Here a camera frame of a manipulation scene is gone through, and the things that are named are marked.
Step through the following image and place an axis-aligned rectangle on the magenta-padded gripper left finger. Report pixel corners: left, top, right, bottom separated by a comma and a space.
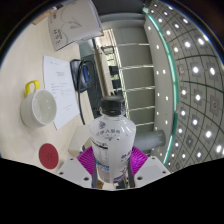
55, 146, 98, 189

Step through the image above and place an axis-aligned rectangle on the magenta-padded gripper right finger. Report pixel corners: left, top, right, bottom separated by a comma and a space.
128, 145, 172, 189

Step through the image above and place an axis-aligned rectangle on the clear black-capped water bottle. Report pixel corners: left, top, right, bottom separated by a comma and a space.
88, 95, 137, 185

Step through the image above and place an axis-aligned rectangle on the beige divided organizer box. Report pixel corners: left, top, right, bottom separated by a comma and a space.
68, 123, 93, 158

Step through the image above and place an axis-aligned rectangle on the flat round red coaster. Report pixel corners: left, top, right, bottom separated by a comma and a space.
38, 142, 60, 170

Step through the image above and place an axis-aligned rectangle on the printed white paper sheet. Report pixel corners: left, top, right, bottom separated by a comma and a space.
42, 55, 81, 131

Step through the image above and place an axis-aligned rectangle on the group of ceiling lights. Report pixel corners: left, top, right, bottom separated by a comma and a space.
146, 0, 224, 168

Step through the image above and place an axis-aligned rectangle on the row of black office chairs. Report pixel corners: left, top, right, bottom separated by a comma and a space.
107, 64, 122, 99

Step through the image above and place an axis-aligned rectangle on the black desk console unit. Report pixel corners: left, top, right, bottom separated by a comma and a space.
69, 58, 96, 94

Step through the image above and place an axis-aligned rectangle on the long curved conference desk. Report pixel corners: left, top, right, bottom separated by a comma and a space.
92, 29, 118, 111

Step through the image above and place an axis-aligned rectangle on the white printed cardboard box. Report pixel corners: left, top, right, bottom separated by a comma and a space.
47, 0, 104, 52

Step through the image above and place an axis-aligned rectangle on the white mug with yellow handle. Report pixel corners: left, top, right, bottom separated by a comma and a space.
19, 80, 58, 128

